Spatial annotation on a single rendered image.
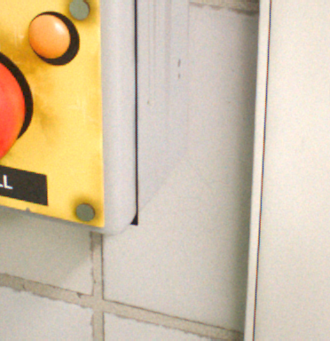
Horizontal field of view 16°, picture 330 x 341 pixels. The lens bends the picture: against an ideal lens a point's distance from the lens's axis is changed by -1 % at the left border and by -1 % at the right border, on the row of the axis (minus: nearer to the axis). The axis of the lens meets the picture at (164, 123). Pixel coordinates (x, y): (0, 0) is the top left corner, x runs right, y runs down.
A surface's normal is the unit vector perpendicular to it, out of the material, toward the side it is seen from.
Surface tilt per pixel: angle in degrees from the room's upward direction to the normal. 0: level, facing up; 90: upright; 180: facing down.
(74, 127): 90
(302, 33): 90
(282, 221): 90
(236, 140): 90
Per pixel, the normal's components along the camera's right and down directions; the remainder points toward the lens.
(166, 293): -0.37, 0.41
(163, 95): 0.93, 0.17
